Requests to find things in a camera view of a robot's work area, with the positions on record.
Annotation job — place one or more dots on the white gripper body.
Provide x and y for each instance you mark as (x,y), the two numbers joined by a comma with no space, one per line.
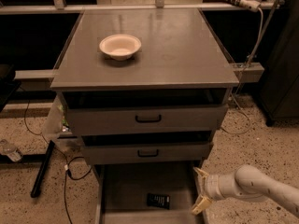
(211,186)

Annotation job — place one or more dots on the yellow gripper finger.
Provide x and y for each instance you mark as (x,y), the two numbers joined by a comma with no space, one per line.
(202,175)
(201,204)

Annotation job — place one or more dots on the dark blue snack bar wrapper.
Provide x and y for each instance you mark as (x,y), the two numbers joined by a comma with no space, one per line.
(158,200)

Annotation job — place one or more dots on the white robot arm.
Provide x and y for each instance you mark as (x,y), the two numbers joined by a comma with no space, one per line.
(246,183)

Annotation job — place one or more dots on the middle grey drawer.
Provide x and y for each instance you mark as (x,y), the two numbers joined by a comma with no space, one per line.
(146,147)

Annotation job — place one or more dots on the grey drawer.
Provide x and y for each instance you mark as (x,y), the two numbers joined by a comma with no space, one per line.
(145,111)
(146,147)
(124,188)

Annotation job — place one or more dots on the bottom grey drawer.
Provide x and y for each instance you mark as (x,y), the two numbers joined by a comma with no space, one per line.
(124,188)

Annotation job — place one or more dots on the grey drawer cabinet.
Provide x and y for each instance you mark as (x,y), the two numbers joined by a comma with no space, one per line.
(178,52)

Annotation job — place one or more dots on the top grey drawer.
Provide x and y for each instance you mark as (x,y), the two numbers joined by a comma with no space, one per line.
(145,111)

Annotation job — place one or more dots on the white paper bowl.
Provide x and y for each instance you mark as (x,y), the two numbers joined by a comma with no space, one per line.
(120,47)

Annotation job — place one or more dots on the black metal leg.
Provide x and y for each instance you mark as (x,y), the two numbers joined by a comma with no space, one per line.
(36,190)

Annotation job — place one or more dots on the clear plastic bottle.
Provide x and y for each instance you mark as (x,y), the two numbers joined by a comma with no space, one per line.
(10,150)

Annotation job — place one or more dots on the aluminium rail right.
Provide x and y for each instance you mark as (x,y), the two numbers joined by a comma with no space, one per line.
(252,74)

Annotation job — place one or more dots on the aluminium rail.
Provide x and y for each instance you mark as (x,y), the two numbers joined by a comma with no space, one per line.
(35,74)
(252,74)

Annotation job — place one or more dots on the aluminium rail left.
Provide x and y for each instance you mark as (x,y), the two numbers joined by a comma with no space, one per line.
(35,74)

